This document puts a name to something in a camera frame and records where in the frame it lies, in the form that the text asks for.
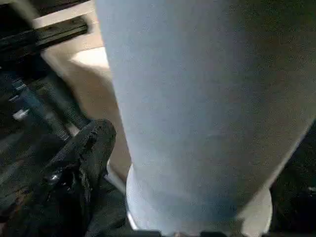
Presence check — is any white plastic table leg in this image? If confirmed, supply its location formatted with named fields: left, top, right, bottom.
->
left=95, top=0, right=316, bottom=235

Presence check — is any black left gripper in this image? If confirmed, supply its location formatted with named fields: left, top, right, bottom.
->
left=0, top=22, right=88, bottom=57

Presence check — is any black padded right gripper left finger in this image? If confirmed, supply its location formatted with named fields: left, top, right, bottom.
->
left=0, top=119, right=117, bottom=237

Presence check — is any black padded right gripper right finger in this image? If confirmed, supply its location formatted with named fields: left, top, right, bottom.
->
left=269, top=128, right=316, bottom=237

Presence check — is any white plastic table top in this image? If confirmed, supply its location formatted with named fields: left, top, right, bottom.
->
left=33, top=4, right=274, bottom=235

